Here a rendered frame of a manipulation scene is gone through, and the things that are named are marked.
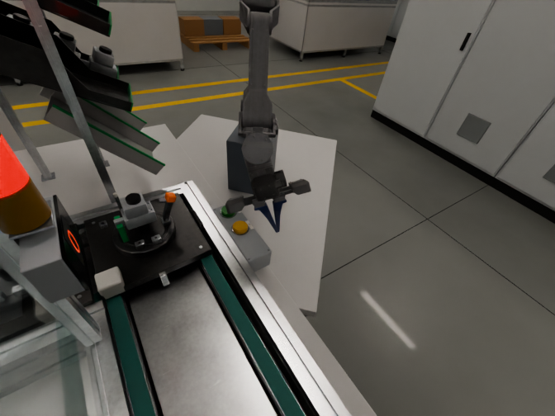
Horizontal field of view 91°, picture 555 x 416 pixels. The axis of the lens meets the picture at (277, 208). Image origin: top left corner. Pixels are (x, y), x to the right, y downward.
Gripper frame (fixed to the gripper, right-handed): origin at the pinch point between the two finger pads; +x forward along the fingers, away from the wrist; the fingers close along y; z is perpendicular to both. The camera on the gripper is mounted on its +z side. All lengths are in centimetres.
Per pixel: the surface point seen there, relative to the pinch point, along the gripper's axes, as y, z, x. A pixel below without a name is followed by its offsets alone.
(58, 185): -67, -37, -24
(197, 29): -38, -504, -293
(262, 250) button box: -4.9, -5.5, 8.3
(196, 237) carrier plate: -19.8, -7.0, 0.9
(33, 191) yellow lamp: -24.5, 30.1, -15.3
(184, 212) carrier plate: -22.8, -13.8, -5.4
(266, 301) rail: -6.4, 5.5, 16.3
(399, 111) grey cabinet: 179, -264, -34
